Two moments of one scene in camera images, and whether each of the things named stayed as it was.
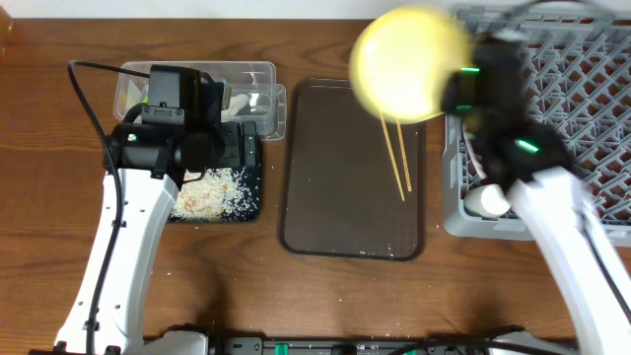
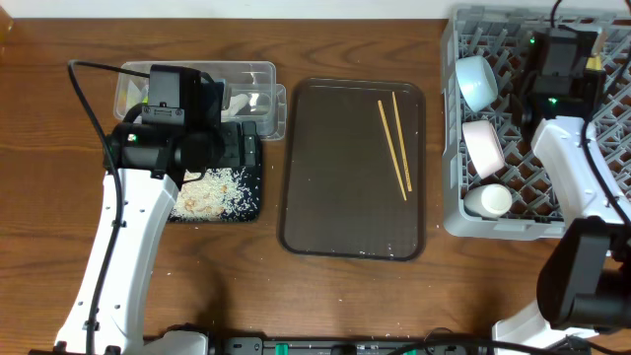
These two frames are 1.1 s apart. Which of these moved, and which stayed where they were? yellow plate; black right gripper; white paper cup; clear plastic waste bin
Moved: yellow plate; black right gripper
Stayed: clear plastic waste bin; white paper cup
